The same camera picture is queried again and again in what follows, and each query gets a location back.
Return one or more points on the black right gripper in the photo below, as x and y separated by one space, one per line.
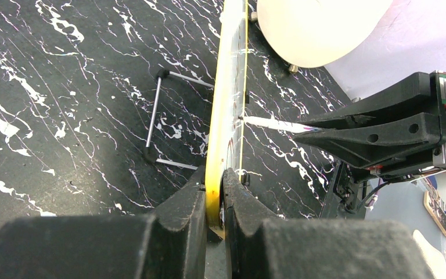
405 147

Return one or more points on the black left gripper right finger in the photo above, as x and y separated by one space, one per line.
260 244

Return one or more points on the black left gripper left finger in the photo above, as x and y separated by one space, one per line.
168 242

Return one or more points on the yellow framed whiteboard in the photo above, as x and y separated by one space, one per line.
225 140

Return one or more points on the white marker pen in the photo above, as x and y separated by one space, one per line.
275 124

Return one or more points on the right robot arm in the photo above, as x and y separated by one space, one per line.
399 131

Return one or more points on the white cylindrical container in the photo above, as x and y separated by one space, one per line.
311 34

